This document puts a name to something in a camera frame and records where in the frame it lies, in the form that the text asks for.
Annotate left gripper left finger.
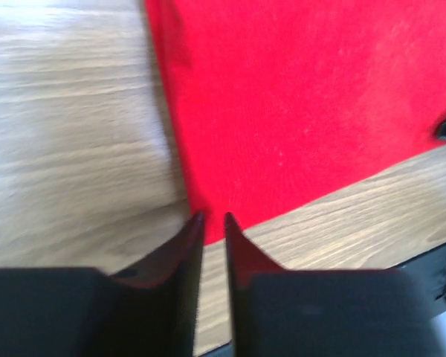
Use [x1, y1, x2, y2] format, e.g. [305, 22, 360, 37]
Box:
[0, 213, 204, 356]

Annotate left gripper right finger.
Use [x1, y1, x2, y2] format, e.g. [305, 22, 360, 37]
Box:
[224, 213, 446, 356]

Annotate bright red t shirt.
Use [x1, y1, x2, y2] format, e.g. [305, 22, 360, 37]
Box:
[145, 1, 446, 244]

